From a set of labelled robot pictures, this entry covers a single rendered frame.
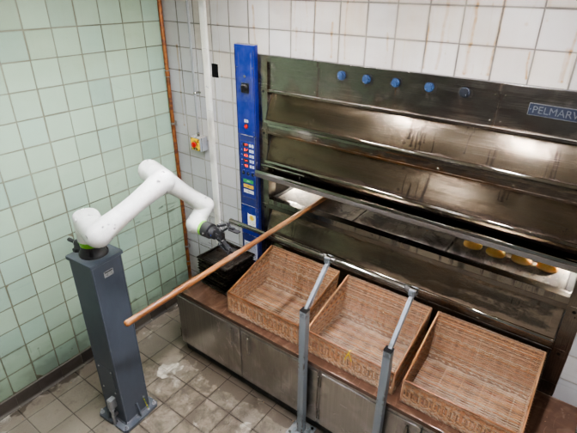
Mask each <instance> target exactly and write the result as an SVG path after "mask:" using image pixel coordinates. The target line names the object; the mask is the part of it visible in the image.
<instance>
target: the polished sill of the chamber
mask: <svg viewBox="0 0 577 433"><path fill-rule="evenodd" d="M269 204H271V205H274V206H276V207H279V208H282V209H285V210H289V211H292V212H294V213H297V212H299V211H300V210H302V209H304V208H306V206H305V205H302V204H297V203H294V202H291V201H288V200H286V199H283V198H279V197H276V196H274V197H272V198H269ZM303 216H305V217H310V218H312V219H315V220H318V221H321V222H323V223H328V224H330V225H333V226H336V227H339V228H341V229H346V230H348V231H351V232H354V233H357V234H358V235H363V236H366V237H368V238H371V239H374V240H376V241H381V242H384V243H386V244H389V245H392V246H394V247H399V248H402V249H404V250H407V251H410V252H412V253H417V254H420V255H422V256H425V257H428V258H431V259H435V260H438V261H440V262H443V263H445V264H448V265H452V266H455V267H458V268H460V269H463V270H466V271H470V272H473V273H476V274H478V275H481V276H484V277H488V278H491V279H494V280H496V281H499V282H502V283H504V284H509V285H512V286H514V287H517V288H520V289H522V290H527V291H530V292H531V293H534V294H537V295H540V296H544V297H547V298H549V299H552V300H555V301H558V302H562V303H565V304H569V301H570V298H571V295H572V292H571V291H568V290H564V289H560V288H557V287H555V286H552V285H549V284H545V283H542V282H539V281H537V280H533V279H530V278H528V277H523V276H520V275H518V274H515V273H512V272H510V271H504V270H502V269H499V268H496V267H493V266H491V265H486V264H484V263H480V262H477V261H475V260H472V259H467V258H465V257H462V256H459V255H457V254H453V253H449V252H446V251H443V250H440V249H438V248H435V247H430V246H427V245H424V244H422V243H419V242H416V241H412V240H409V239H406V238H403V237H400V236H397V235H393V234H390V233H387V232H385V231H382V230H379V229H374V228H371V227H368V226H366V225H363V224H360V223H356V222H353V221H350V220H347V219H344V218H341V217H339V216H334V215H332V214H329V213H325V212H323V211H320V210H315V209H311V210H310V211H308V212H306V213H305V214H303Z"/></svg>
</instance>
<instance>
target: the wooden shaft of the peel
mask: <svg viewBox="0 0 577 433"><path fill-rule="evenodd" d="M325 200H327V198H324V197H322V198H320V199H318V200H316V201H315V202H313V203H312V204H310V205H308V206H307V207H306V208H304V209H302V210H300V211H299V212H297V213H295V214H294V215H293V216H291V217H290V218H288V219H286V220H285V221H283V222H282V223H279V224H278V225H277V226H276V227H274V228H272V229H270V230H269V231H267V232H265V233H264V234H262V235H260V236H259V237H258V238H256V239H255V240H253V241H251V242H249V243H248V244H246V245H245V246H243V247H242V248H240V249H238V250H237V251H235V252H234V253H231V254H230V255H228V256H227V257H226V258H224V259H222V260H221V261H219V262H217V263H216V264H214V265H213V266H211V267H210V268H208V269H207V270H205V271H203V272H201V273H200V274H198V275H196V276H195V277H194V278H192V279H190V280H189V281H187V282H186V283H184V284H182V285H180V286H179V287H178V288H177V289H175V290H173V291H171V292H170V293H168V294H166V295H165V296H163V297H162V298H160V299H159V300H157V301H156V302H153V303H152V304H150V305H149V306H147V307H146V308H144V309H143V310H141V311H139V312H138V313H136V314H134V315H132V316H131V317H130V318H129V319H127V320H125V321H124V324H125V326H130V325H132V324H133V323H135V322H136V321H138V320H140V319H141V318H142V317H144V316H145V315H147V314H149V313H151V312H152V311H154V310H155V309H157V308H158V307H160V306H161V305H163V304H164V303H166V302H168V301H169V300H171V299H173V298H174V297H175V296H177V295H178V294H180V293H181V292H183V291H185V290H187V289H188V288H190V287H191V286H192V285H193V284H196V283H197V282H199V281H200V280H202V279H203V278H205V277H207V276H209V274H211V273H212V272H214V271H216V270H218V269H219V268H221V267H222V266H224V265H226V264H227V263H228V262H230V261H231V260H233V259H235V258H236V257H238V256H240V255H241V254H243V253H244V252H245V251H247V250H248V249H250V248H252V247H254V246H255V245H257V244H258V243H259V242H261V241H263V240H264V239H266V238H267V237H269V236H270V235H272V234H274V233H276V232H277V231H278V230H279V229H281V228H283V227H285V226H286V225H288V224H289V223H291V222H293V221H294V220H295V219H297V218H298V217H300V216H302V215H303V214H305V213H306V212H308V211H310V210H311V209H312V208H314V207H315V206H317V205H319V204H321V203H322V202H324V201H325Z"/></svg>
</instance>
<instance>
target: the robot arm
mask: <svg viewBox="0 0 577 433"><path fill-rule="evenodd" d="M138 174H139V176H140V178H141V179H142V180H144V182H143V183H142V184H141V185H140V186H139V187H138V188H137V189H136V190H135V191H134V192H133V193H132V194H131V195H130V196H129V197H127V198H126V199H125V200H123V201H122V202H121V203H120V204H118V205H117V206H115V207H114V208H113V209H111V210H110V211H108V212H107V213H106V214H105V215H103V216H101V215H100V213H99V212H98V211H97V210H96V209H94V208H83V209H80V210H77V211H76V212H75V213H74V214H73V215H72V221H73V224H74V228H75V232H76V239H75V240H74V239H72V238H70V237H69V238H68V239H67V241H69V242H71V243H73V245H74V248H72V251H73V252H74V253H78V254H79V257H80V259H84V260H95V259H100V258H102V257H104V256H106V255H107V254H108V252H109V247H108V246H107V245H108V244H109V243H110V241H111V240H112V239H113V238H114V237H115V236H116V235H117V234H118V232H119V231H120V230H121V229H122V228H123V227H124V226H125V225H127V224H128V223H129V222H130V221H131V220H132V219H133V218H134V217H135V216H137V215H138V214H139V213H140V212H141V211H143V210H144V209H145V208H147V207H148V206H149V205H150V204H152V203H153V202H155V201H156V200H157V199H158V198H160V197H161V196H163V195H164V194H166V193H169V194H171V195H173V196H174V197H176V198H179V199H181V200H182V201H184V202H186V203H187V204H188V205H190V206H192V207H193V208H194V209H193V211H192V213H191V214H190V216H189V217H188V219H187V220H186V223H185V226H186V228H187V230H188V231H189V232H191V233H193V234H198V235H201V236H203V237H205V238H208V239H213V240H218V244H217V246H219V247H220V248H221V249H222V250H223V251H224V252H225V253H226V254H227V255H229V254H231V253H234V252H235V251H237V250H235V249H233V248H231V247H230V246H229V245H228V244H227V242H226V240H225V236H224V235H225V234H224V232H225V231H226V230H228V231H230V232H233V233H235V234H238V233H240V231H239V230H238V229H235V228H234V227H231V225H230V223H223V224H221V223H218V224H217V225H215V224H214V223H210V222H207V219H208V217H209V216H210V213H211V212H212V210H213V209H214V202H213V200H212V199H211V198H209V197H207V196H205V195H203V194H202V193H200V192H198V191H196V190H194V189H193V188H191V187H190V186H188V185H187V184H186V183H185V182H184V181H182V180H181V179H180V178H178V177H177V176H176V175H175V174H174V173H172V172H171V171H169V170H168V169H166V168H165V167H163V166H162V165H161V164H160V163H158V162H156V161H154V160H145V161H143V162H141V163H140V165H139V167H138ZM224 226H227V227H226V228H225V229H224V230H221V229H220V227H224ZM222 240H223V241H222Z"/></svg>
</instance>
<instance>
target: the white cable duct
mask: <svg viewBox="0 0 577 433"><path fill-rule="evenodd" d="M198 9H199V20H200V32H201V43H202V54H203V76H204V88H205V100H206V111H207V122H208V133H209V145H210V166H211V178H212V189H213V201H214V212H215V224H216V225H217V224H218V223H221V213H220V201H219V188H218V176H217V164H216V140H215V127H214V114H213V102H212V89H211V77H210V53H209V41H208V28H207V15H206V3H205V0H198Z"/></svg>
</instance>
